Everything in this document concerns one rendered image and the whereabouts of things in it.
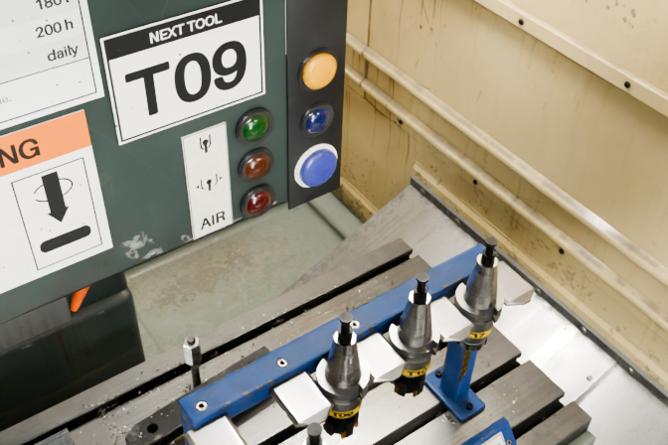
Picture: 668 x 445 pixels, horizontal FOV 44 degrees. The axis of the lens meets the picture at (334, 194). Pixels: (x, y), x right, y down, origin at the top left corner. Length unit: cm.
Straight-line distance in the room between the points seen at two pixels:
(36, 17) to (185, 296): 156
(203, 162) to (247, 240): 155
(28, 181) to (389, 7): 130
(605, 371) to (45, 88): 127
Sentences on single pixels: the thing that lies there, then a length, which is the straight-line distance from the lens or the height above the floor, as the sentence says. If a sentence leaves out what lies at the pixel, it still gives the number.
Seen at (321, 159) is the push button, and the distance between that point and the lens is 57.
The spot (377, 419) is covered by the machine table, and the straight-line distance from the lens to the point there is 136.
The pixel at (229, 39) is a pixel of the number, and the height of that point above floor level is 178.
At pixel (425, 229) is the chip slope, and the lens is 175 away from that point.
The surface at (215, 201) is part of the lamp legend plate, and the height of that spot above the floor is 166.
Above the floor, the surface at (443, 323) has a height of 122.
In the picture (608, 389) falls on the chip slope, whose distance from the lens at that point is 156.
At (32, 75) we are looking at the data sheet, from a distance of 45.
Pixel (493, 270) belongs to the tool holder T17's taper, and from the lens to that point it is 105.
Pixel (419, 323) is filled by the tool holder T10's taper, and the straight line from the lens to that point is 100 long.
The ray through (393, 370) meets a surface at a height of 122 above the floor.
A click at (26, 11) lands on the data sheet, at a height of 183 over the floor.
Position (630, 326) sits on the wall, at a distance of 152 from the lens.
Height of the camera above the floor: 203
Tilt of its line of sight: 41 degrees down
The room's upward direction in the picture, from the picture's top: 2 degrees clockwise
